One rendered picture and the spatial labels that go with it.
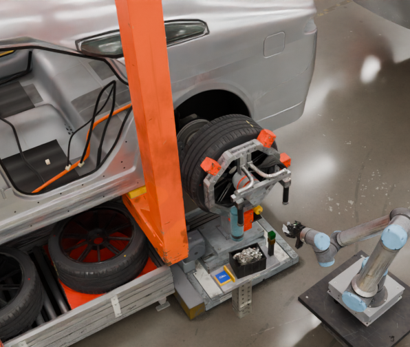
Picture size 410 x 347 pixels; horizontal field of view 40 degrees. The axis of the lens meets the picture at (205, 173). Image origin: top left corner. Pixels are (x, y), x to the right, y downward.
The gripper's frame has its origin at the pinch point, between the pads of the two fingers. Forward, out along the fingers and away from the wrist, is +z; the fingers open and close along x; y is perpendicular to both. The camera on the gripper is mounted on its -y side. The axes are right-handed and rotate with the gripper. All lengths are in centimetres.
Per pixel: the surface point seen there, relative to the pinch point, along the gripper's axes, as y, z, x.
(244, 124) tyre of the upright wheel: 64, 28, -10
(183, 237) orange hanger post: 14, 28, 54
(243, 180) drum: 33.3, 21.1, 6.7
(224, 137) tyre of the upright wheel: 63, 24, 10
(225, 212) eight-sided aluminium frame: 12.1, 35.1, 17.8
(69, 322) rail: -15, 59, 132
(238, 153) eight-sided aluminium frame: 53, 15, 8
